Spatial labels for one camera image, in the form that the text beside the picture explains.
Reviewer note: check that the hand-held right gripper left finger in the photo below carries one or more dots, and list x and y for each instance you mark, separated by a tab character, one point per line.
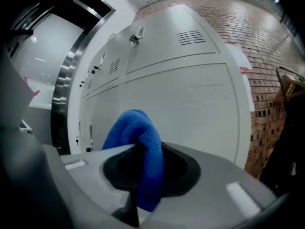
90	166

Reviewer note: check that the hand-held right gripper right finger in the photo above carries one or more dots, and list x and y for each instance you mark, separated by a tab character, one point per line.
214	187

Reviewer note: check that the blue cloth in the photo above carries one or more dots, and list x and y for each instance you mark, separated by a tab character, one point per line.
143	132

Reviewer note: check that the grey metal locker door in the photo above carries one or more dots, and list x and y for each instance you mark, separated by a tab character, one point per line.
178	104

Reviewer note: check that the grey metal locker cabinet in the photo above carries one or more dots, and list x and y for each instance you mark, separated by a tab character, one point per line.
107	104

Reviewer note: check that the black loaded metal rack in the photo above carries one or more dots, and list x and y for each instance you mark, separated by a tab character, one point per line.
281	151

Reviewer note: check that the stainless steel door frame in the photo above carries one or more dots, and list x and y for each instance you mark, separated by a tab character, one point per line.
64	85

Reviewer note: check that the small white wall paper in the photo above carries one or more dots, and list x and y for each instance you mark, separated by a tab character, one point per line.
247	94

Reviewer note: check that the wooden slat frame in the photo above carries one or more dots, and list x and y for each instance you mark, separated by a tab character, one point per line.
291	86

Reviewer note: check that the large white wall paper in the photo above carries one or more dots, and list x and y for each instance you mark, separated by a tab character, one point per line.
238	56

